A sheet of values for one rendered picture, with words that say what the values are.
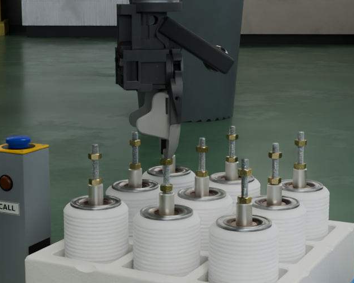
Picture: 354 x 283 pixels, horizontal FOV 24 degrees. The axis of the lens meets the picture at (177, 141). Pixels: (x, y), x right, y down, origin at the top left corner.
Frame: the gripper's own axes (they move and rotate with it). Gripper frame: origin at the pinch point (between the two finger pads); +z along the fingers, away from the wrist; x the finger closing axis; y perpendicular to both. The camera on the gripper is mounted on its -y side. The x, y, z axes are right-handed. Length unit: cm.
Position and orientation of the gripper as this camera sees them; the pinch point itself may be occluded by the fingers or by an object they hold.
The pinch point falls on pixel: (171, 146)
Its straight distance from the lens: 114.2
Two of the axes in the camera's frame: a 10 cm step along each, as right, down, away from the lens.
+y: -9.7, 0.4, -2.2
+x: 2.3, 1.8, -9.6
